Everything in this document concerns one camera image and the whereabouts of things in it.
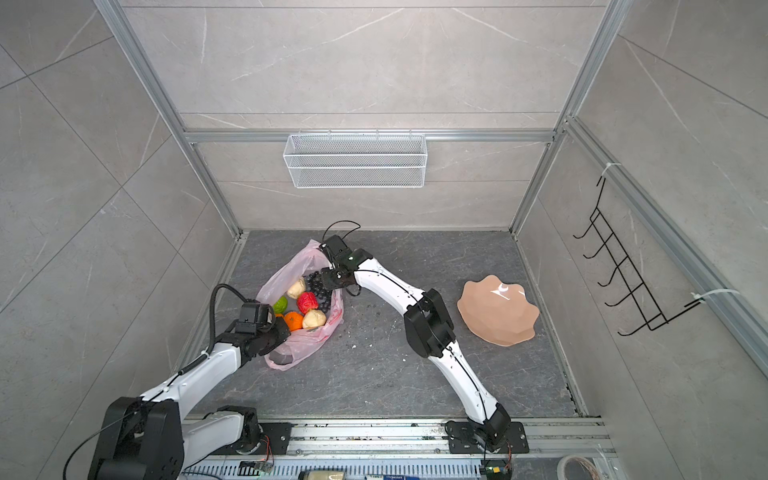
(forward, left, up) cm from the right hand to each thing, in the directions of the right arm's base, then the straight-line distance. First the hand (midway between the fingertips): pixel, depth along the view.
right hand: (330, 279), depth 95 cm
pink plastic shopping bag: (+4, +9, +4) cm, 11 cm away
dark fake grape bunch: (0, +6, -3) cm, 7 cm away
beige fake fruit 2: (-12, +4, -3) cm, 14 cm away
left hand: (-13, +12, -3) cm, 18 cm away
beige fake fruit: (-1, +11, -3) cm, 12 cm away
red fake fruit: (-7, +7, -2) cm, 10 cm away
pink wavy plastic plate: (-9, -55, -9) cm, 56 cm away
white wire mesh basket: (+34, -9, +22) cm, 41 cm away
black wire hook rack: (-19, -74, +23) cm, 80 cm away
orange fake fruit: (-13, +10, -3) cm, 17 cm away
